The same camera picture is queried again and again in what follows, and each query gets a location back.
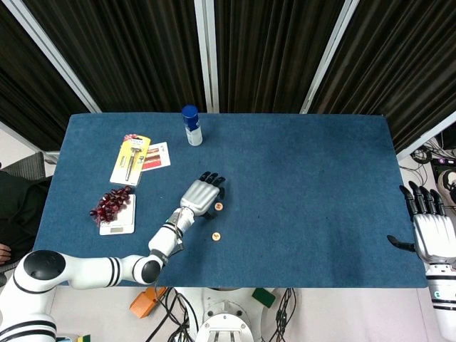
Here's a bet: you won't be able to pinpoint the black pleated curtain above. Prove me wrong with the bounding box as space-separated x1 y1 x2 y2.
309 0 456 154
212 0 345 115
0 5 90 150
23 0 207 114

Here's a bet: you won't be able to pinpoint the black floor cable bundle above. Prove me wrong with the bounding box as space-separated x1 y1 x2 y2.
142 286 201 342
265 287 297 342

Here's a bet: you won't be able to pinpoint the white kitchen scale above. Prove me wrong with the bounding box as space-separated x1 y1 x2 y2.
99 193 137 236

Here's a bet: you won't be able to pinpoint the green block under table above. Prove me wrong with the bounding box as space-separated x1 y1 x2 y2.
251 287 276 308

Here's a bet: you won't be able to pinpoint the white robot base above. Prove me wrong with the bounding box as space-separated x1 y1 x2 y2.
195 286 265 342

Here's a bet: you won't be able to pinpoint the bunch of red grapes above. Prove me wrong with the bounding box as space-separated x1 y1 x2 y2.
89 185 133 226

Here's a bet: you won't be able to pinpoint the razor in yellow card package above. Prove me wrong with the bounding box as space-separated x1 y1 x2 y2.
109 133 152 185

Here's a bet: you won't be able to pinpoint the blue capped white bottle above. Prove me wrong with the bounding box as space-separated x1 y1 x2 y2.
181 105 204 147

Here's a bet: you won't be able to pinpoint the white black sneaker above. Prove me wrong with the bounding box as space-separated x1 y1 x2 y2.
437 170 456 211

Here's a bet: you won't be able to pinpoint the tangled cables beside table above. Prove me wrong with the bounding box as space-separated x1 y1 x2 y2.
409 135 456 167

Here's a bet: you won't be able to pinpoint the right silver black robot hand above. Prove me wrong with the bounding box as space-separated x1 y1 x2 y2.
387 180 456 265

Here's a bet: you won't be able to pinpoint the white red printed leaflet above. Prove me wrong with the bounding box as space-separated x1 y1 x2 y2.
141 141 172 173

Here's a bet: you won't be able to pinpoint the grey mesh chair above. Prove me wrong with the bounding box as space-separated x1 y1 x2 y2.
1 152 47 179

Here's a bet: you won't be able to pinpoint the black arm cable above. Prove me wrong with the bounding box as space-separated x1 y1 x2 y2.
152 209 186 290

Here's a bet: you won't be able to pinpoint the orange box under table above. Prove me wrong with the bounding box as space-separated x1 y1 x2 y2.
128 286 168 319

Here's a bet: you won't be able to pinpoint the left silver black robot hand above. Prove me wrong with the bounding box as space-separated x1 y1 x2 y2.
180 171 227 220

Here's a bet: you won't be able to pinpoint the white frame post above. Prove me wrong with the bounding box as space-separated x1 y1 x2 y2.
3 0 103 114
194 0 220 114
300 0 361 115

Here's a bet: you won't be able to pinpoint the blue table cloth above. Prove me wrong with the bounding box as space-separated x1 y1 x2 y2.
33 113 428 289

